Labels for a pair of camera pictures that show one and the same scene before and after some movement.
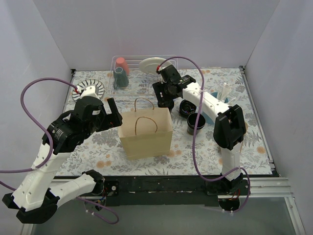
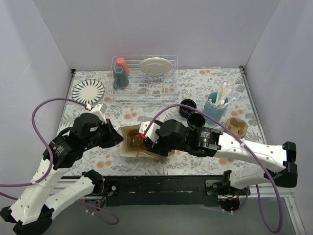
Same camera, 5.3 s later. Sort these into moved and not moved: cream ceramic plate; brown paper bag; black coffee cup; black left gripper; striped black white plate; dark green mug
Moved: brown paper bag; black left gripper
Not moved: black coffee cup; cream ceramic plate; striped black white plate; dark green mug
